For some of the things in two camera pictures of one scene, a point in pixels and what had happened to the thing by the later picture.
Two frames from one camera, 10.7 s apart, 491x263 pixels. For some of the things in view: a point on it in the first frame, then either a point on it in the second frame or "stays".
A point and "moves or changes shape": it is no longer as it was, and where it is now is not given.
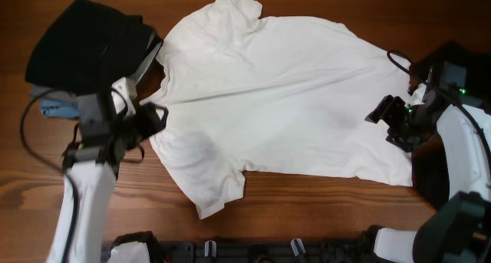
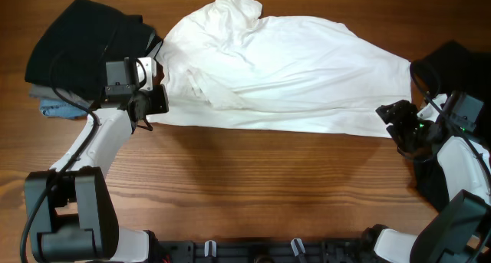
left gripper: x=153 y=123 to x=161 y=106
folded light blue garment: x=63 y=108 stays
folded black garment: x=82 y=45 stays
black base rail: x=340 y=251 stays
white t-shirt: x=281 y=96 moves or changes shape
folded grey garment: x=35 y=90 stays
